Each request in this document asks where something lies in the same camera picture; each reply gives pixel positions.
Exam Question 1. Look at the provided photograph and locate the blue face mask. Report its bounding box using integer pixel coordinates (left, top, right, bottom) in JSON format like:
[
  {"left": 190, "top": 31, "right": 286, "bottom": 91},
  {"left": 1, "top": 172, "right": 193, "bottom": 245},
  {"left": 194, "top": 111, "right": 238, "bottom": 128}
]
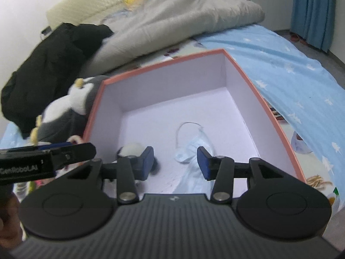
[{"left": 174, "top": 121, "right": 216, "bottom": 195}]

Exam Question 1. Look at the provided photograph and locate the white box with orange rim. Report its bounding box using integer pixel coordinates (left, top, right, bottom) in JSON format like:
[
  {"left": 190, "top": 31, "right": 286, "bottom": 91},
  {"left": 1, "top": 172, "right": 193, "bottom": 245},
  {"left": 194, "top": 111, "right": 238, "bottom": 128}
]
[{"left": 82, "top": 49, "right": 308, "bottom": 198}]

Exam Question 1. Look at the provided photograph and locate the grey white penguin plush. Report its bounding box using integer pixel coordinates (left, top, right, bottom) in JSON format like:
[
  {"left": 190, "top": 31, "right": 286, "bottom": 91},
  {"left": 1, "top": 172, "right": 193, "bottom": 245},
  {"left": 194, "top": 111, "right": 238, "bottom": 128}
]
[{"left": 30, "top": 76, "right": 109, "bottom": 147}]

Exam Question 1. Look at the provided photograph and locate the black jacket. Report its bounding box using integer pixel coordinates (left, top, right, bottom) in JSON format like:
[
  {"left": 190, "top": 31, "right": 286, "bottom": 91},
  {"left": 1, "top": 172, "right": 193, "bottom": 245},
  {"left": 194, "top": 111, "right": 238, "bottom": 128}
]
[{"left": 0, "top": 23, "right": 115, "bottom": 140}]

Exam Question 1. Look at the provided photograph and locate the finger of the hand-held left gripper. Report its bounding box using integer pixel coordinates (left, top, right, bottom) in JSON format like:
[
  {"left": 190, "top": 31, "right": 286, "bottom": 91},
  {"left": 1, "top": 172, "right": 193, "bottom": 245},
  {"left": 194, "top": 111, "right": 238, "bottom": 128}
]
[{"left": 35, "top": 142, "right": 97, "bottom": 170}]

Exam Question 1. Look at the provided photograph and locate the blue curtain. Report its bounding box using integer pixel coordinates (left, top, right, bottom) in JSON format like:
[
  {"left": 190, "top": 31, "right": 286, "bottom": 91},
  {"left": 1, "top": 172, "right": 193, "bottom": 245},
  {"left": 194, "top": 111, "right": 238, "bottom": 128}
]
[{"left": 290, "top": 0, "right": 338, "bottom": 54}]

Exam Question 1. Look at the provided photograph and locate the blue star-print bedsheet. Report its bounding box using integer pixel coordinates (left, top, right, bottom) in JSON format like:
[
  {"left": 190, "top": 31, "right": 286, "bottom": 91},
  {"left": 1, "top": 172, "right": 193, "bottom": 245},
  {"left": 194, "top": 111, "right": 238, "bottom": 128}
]
[{"left": 198, "top": 24, "right": 345, "bottom": 179}]

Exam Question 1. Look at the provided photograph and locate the small panda plush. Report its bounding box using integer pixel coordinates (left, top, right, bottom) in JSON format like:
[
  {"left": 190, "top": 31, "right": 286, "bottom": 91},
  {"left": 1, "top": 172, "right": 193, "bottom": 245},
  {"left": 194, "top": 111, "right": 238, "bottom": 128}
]
[{"left": 116, "top": 143, "right": 159, "bottom": 174}]

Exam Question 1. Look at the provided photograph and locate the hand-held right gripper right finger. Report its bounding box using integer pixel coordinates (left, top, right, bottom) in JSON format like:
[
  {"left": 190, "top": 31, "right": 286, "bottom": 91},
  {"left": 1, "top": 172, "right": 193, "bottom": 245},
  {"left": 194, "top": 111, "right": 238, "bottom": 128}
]
[{"left": 197, "top": 146, "right": 282, "bottom": 203}]

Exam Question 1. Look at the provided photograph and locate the red shoes pair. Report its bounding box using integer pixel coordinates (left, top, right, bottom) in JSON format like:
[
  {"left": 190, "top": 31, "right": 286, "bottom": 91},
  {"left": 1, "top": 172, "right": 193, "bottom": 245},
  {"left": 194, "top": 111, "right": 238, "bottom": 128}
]
[{"left": 289, "top": 32, "right": 308, "bottom": 44}]

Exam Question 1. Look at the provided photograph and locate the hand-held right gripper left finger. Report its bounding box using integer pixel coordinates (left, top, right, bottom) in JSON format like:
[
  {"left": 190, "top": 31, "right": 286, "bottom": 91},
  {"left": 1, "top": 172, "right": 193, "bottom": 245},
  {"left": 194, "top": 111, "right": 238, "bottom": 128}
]
[{"left": 66, "top": 146, "right": 155, "bottom": 205}]

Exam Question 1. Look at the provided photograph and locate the white paper cup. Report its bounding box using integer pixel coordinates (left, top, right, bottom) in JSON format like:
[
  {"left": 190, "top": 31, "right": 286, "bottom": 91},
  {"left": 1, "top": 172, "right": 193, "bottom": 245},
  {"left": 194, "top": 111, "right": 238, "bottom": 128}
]
[{"left": 291, "top": 131, "right": 311, "bottom": 155}]

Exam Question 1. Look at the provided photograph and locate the grey pillow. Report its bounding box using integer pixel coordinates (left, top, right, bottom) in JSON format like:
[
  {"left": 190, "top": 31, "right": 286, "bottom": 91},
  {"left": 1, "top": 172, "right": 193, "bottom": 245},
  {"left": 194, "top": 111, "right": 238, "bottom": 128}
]
[{"left": 81, "top": 0, "right": 266, "bottom": 81}]

